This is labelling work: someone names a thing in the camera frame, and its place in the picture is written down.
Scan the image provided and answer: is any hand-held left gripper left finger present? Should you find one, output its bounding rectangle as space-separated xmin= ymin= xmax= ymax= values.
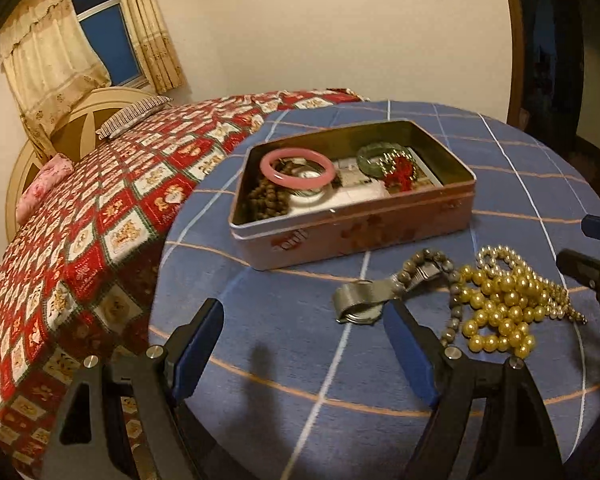
xmin=42 ymin=298 xmax=226 ymax=480

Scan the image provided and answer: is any pink pillow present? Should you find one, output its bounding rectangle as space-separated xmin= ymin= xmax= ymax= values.
xmin=17 ymin=154 xmax=75 ymax=222

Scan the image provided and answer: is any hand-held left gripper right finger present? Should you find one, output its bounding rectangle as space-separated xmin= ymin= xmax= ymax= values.
xmin=382 ymin=299 xmax=563 ymax=480

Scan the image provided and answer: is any blue checked tablecloth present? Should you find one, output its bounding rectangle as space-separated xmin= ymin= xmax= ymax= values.
xmin=149 ymin=100 xmax=600 ymax=480

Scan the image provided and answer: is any cream wooden headboard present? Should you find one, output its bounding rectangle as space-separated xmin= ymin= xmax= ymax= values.
xmin=5 ymin=86 xmax=156 ymax=226

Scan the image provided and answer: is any brown door frame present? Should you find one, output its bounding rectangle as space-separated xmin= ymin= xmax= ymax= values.
xmin=497 ymin=0 xmax=526 ymax=128

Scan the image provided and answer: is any printed paper leaflet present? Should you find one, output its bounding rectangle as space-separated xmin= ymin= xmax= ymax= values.
xmin=330 ymin=147 xmax=438 ymax=201

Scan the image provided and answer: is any narrow cream curtain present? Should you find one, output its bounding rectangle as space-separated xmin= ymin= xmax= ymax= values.
xmin=111 ymin=0 xmax=186 ymax=93

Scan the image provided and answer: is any red knot tassel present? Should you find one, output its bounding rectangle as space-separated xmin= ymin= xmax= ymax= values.
xmin=384 ymin=156 xmax=418 ymax=193

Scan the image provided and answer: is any pink bangle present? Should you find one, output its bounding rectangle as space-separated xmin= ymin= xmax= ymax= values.
xmin=260 ymin=148 xmax=337 ymax=188

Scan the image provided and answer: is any pink metal tin box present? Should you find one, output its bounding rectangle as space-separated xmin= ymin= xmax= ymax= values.
xmin=228 ymin=120 xmax=477 ymax=272

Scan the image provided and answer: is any striped pillow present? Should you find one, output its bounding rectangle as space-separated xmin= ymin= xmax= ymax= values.
xmin=96 ymin=95 xmax=173 ymax=141

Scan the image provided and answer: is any wide cream curtain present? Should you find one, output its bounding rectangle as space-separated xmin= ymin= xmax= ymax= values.
xmin=0 ymin=0 xmax=112 ymax=158

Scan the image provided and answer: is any white pearl necklace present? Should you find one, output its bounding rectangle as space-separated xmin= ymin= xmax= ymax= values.
xmin=475 ymin=245 xmax=587 ymax=325

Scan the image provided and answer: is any window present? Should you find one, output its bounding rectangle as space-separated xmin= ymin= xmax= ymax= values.
xmin=70 ymin=0 xmax=151 ymax=88

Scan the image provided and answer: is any gold pearl necklace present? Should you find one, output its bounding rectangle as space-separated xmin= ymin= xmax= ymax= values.
xmin=457 ymin=265 xmax=551 ymax=353

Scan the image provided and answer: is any brown wooden bead necklace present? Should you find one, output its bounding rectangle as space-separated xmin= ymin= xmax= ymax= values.
xmin=245 ymin=157 xmax=311 ymax=221

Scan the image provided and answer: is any bed with red patterned quilt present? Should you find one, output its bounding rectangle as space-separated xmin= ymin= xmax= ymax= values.
xmin=0 ymin=87 xmax=371 ymax=476

